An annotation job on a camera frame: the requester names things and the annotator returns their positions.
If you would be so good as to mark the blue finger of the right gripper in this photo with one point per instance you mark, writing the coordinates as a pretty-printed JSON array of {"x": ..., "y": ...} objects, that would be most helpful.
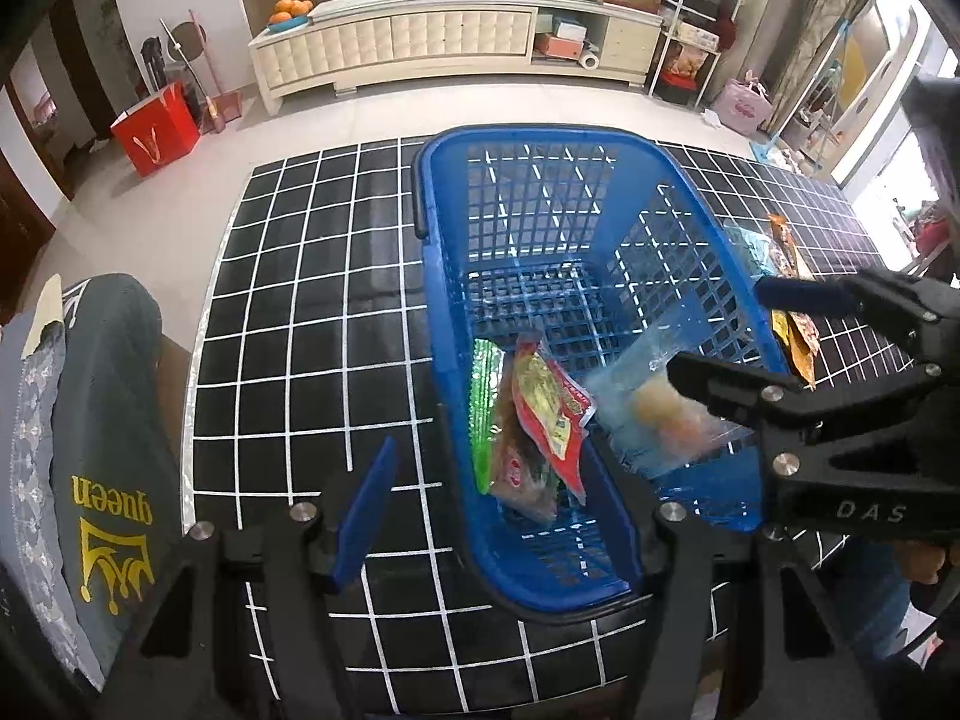
[{"x": 829, "y": 299}]

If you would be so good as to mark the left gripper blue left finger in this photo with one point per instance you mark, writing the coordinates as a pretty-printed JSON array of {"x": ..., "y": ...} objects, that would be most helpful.
[{"x": 360, "y": 521}]

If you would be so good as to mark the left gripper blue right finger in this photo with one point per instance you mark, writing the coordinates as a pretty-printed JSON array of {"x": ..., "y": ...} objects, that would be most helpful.
[{"x": 602, "y": 475}]

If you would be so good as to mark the yellow purple snack packet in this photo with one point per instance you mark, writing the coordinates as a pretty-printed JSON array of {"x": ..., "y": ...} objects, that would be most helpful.
[{"x": 799, "y": 337}]

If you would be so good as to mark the light blue pastry pack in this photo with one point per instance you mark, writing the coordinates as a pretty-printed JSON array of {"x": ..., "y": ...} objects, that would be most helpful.
[
  {"x": 755, "y": 250},
  {"x": 650, "y": 426}
]

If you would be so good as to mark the large red yellow snack bag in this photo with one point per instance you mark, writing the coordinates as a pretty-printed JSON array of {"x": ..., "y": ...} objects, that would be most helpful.
[{"x": 539, "y": 425}]

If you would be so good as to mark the clear cracker pack green ends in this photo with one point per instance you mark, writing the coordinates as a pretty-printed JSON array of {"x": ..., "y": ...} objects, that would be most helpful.
[{"x": 486, "y": 373}]

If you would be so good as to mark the blue plastic basket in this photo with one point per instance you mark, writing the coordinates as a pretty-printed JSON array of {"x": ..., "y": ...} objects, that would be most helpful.
[{"x": 591, "y": 236}]

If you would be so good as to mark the orange snack stick pack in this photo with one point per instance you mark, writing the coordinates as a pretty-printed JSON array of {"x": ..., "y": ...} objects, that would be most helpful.
[{"x": 783, "y": 252}]

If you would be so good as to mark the person right hand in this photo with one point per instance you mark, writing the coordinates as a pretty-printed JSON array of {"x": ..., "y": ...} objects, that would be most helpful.
[{"x": 920, "y": 562}]

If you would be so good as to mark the person blue trouser leg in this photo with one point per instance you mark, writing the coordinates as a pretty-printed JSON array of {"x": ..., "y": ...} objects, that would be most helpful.
[{"x": 869, "y": 596}]

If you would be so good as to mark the pink gift bag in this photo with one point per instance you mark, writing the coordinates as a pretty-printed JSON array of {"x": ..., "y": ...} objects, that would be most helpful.
[{"x": 743, "y": 104}]

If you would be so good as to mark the white metal shelf rack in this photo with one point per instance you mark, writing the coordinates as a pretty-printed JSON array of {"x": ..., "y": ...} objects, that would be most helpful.
[{"x": 695, "y": 34}]

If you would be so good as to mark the red paper bag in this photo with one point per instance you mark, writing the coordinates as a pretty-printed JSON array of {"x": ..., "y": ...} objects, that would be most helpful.
[{"x": 157, "y": 131}]

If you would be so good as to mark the cream tv cabinet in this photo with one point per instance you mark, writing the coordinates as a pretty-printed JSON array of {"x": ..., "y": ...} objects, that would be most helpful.
[{"x": 346, "y": 44}]

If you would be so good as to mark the oranges on blue plate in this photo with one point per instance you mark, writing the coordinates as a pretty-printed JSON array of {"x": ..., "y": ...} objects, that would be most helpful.
[{"x": 289, "y": 14}]

